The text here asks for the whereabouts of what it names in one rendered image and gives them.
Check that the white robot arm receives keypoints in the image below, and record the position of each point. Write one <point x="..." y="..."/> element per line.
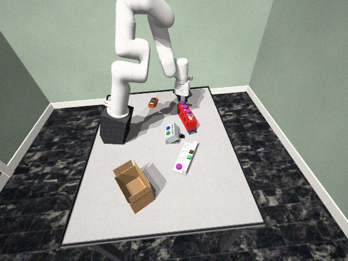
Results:
<point x="160" y="18"/>

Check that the orange digital multimeter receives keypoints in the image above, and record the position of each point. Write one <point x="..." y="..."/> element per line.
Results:
<point x="153" y="102"/>

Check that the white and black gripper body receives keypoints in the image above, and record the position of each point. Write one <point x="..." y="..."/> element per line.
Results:
<point x="182" y="89"/>

